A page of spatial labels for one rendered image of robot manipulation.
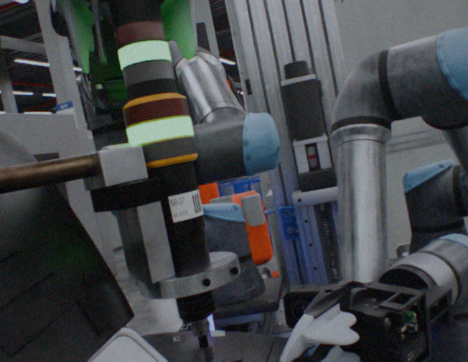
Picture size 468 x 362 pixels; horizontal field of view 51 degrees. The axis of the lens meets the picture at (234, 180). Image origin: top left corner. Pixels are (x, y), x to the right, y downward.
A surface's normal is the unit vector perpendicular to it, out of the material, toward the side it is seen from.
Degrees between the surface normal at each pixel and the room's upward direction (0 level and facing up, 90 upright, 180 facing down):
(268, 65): 90
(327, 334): 6
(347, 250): 67
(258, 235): 90
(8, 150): 41
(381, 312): 6
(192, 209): 90
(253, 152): 103
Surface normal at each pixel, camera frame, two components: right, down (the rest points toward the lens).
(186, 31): -0.84, 0.26
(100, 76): 0.28, -0.01
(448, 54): -0.56, -0.22
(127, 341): 0.29, -0.63
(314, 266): -0.15, 0.08
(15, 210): 0.38, -0.76
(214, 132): -0.04, -0.58
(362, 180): -0.21, -0.28
